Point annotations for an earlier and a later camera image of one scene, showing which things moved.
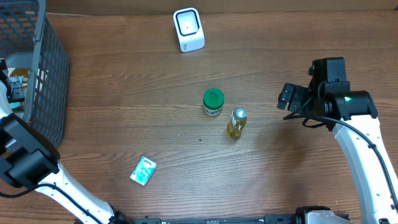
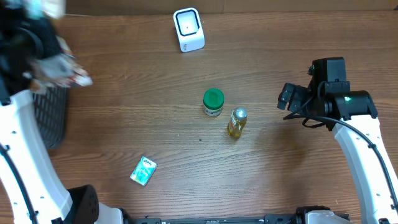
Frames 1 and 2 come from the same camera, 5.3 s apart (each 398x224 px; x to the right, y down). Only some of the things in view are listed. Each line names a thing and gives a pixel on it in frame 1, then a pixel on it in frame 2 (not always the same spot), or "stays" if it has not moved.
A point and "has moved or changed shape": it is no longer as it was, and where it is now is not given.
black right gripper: x=298 y=95 stays
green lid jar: x=213 y=100 stays
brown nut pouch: x=23 y=71 has moved or changed shape
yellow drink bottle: x=238 y=119 stays
